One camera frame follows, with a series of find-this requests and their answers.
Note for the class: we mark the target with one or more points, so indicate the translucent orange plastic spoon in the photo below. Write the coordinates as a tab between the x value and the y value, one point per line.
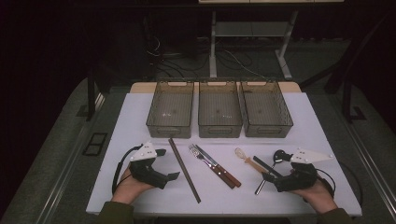
251	162

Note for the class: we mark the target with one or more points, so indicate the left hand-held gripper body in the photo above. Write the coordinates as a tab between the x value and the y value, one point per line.
146	169

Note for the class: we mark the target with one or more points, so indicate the metal floor rail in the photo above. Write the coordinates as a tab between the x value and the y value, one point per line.
373	174
67	174

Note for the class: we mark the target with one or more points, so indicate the black chopstick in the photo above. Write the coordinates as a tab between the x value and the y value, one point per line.
264	162

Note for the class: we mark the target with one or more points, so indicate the person's left hand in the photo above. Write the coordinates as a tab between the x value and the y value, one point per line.
129	189

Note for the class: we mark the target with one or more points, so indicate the person's right hand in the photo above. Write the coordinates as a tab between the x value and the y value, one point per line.
320	197

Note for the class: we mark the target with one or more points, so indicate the white metal desk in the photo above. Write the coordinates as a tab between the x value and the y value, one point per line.
213	46

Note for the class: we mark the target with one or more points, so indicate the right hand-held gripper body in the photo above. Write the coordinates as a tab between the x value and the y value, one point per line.
299	179

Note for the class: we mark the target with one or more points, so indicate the smoky transparent plastic bin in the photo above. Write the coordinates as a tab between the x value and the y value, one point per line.
219	105
169	109
264	105

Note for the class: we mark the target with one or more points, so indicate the black metal stand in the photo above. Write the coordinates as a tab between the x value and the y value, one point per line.
91	96
347	93

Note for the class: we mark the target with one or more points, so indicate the metal spoon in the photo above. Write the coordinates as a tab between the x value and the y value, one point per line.
261	185

